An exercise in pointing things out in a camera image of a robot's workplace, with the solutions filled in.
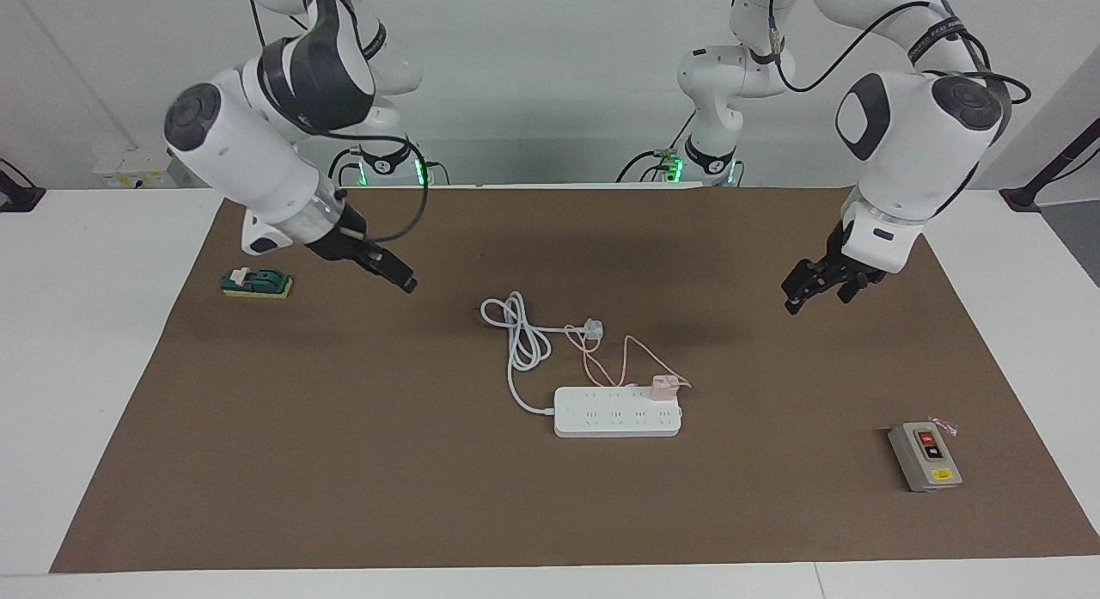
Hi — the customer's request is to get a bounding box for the brown table mat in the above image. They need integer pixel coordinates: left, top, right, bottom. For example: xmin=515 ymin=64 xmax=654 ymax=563
xmin=49 ymin=186 xmax=1100 ymax=574

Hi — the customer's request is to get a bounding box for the white power strip with cord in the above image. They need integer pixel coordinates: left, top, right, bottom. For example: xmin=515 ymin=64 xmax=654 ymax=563
xmin=480 ymin=291 xmax=682 ymax=438

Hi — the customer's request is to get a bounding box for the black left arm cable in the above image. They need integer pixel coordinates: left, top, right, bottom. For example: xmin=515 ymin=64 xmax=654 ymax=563
xmin=767 ymin=0 xmax=1032 ymax=106

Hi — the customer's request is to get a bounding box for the pink charging cable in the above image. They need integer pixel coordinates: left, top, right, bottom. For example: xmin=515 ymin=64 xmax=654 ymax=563
xmin=565 ymin=333 xmax=693 ymax=392

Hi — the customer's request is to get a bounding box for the black base cable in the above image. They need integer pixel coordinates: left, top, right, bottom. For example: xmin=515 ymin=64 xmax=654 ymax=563
xmin=615 ymin=109 xmax=699 ymax=184
xmin=329 ymin=145 xmax=366 ymax=187

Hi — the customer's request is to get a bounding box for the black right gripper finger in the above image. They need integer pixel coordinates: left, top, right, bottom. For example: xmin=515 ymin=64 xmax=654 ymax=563
xmin=368 ymin=257 xmax=418 ymax=293
xmin=368 ymin=245 xmax=412 ymax=278

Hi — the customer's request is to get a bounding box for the grey on-off switch box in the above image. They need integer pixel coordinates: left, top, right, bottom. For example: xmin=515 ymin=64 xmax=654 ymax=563
xmin=888 ymin=422 xmax=963 ymax=493

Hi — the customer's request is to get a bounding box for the green knife switch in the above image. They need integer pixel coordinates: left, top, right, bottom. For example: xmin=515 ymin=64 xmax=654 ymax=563
xmin=220 ymin=267 xmax=294 ymax=301

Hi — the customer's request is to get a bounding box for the white socket box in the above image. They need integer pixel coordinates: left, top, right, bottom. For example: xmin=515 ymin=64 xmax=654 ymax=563
xmin=93 ymin=150 xmax=177 ymax=189

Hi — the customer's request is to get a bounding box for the black camera stand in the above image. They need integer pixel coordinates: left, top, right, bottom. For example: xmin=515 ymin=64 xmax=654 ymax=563
xmin=999 ymin=118 xmax=1100 ymax=213
xmin=0 ymin=158 xmax=46 ymax=213

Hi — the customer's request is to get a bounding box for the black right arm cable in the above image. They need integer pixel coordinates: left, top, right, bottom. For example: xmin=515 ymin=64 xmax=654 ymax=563
xmin=249 ymin=0 xmax=431 ymax=244

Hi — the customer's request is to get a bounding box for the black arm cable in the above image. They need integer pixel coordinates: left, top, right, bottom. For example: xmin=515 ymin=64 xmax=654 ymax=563
xmin=767 ymin=0 xmax=1032 ymax=106
xmin=249 ymin=0 xmax=431 ymax=244

